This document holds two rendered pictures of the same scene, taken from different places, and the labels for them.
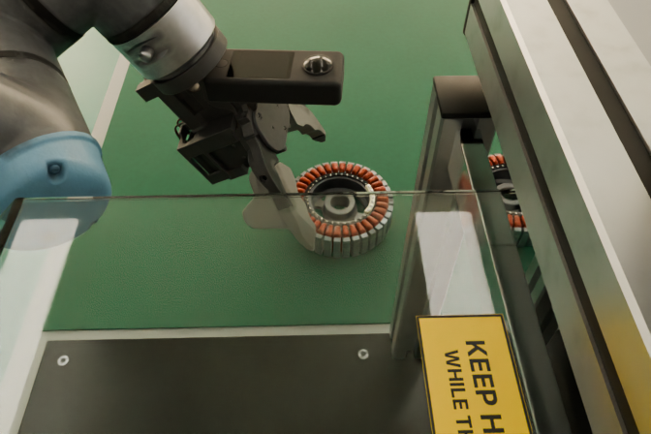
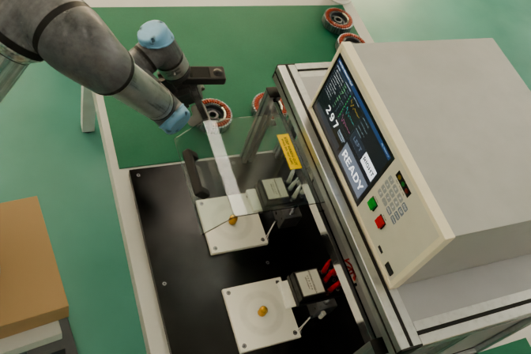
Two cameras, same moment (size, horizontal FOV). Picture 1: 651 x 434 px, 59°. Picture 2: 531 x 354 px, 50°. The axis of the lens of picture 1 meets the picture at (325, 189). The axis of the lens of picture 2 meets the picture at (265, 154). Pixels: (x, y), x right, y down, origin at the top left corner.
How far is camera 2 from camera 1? 107 cm
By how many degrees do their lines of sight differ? 24
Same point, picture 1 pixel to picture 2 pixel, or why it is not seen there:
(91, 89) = not seen: outside the picture
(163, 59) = (177, 75)
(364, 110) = not seen: hidden behind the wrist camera
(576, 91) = (297, 98)
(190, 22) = (185, 63)
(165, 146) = not seen: hidden behind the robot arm
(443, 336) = (280, 137)
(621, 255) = (303, 122)
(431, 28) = (226, 30)
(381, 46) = (207, 41)
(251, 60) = (196, 70)
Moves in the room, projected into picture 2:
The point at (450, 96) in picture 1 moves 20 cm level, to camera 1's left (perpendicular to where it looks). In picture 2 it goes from (270, 92) to (189, 96)
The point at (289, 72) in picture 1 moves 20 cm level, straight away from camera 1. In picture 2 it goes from (209, 74) to (186, 21)
